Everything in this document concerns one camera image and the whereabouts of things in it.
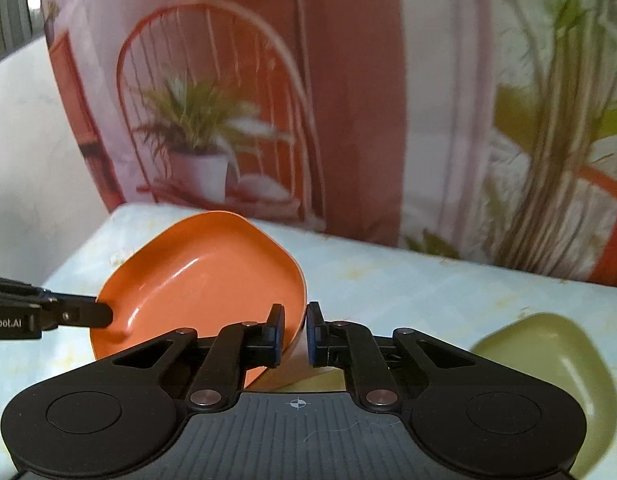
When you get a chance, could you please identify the orange square plate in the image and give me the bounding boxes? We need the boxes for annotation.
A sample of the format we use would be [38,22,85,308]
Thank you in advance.
[89,209,340,392]

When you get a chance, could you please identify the printed room backdrop cloth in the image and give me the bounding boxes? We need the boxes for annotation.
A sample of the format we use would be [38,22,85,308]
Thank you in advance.
[40,0,617,286]

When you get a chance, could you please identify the large green plate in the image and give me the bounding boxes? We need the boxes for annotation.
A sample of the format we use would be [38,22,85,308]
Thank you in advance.
[288,311,617,480]

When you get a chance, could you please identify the floral checked tablecloth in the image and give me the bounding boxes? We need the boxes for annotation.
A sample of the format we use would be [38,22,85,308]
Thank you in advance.
[0,204,617,479]

